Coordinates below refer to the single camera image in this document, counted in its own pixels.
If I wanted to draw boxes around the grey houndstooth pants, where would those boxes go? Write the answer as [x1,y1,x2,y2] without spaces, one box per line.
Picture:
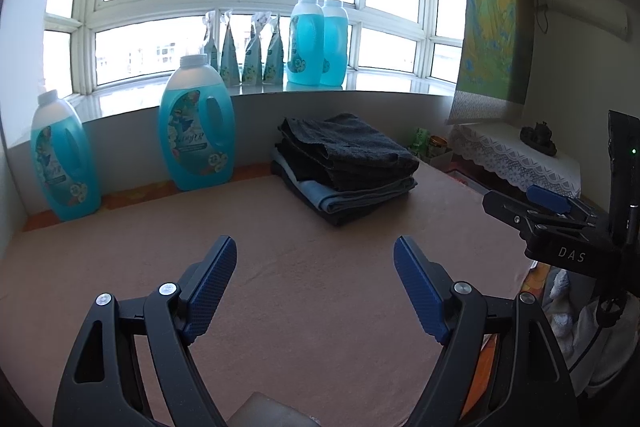
[277,113,420,191]

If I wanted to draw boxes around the right hand in white glove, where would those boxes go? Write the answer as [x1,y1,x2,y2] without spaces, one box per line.
[542,268,596,358]

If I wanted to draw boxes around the dark figurine ornament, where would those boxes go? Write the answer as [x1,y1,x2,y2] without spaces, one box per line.
[520,121,558,157]

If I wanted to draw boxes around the white lace tablecloth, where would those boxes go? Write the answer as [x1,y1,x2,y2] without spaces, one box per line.
[448,122,582,198]

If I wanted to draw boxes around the folded dark navy garment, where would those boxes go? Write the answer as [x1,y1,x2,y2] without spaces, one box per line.
[270,160,381,228]

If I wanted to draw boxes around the folded light blue garment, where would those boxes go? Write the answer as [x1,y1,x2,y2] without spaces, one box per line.
[271,148,418,213]

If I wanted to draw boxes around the round tin can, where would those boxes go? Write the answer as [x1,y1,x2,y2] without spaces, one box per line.
[427,135,449,159]

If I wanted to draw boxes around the green small box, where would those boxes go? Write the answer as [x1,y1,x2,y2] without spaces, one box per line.
[409,128,431,158]

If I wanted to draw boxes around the large blue detergent bottle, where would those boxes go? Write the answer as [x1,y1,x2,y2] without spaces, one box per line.
[158,54,235,191]

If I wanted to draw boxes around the blue detergent bottle far left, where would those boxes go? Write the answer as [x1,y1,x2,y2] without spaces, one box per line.
[30,90,101,221]

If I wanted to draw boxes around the refill pouch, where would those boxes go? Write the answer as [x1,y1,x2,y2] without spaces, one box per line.
[219,11,241,87]
[262,16,284,84]
[202,11,218,69]
[242,12,266,86]

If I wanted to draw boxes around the white air conditioner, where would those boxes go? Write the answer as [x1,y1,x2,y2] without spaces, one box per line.
[547,0,629,41]

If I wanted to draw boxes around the blue bottle on sill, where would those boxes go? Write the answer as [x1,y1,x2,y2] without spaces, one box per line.
[286,0,324,86]
[320,0,348,87]

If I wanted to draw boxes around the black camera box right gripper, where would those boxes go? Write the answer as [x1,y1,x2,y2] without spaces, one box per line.
[608,109,639,243]

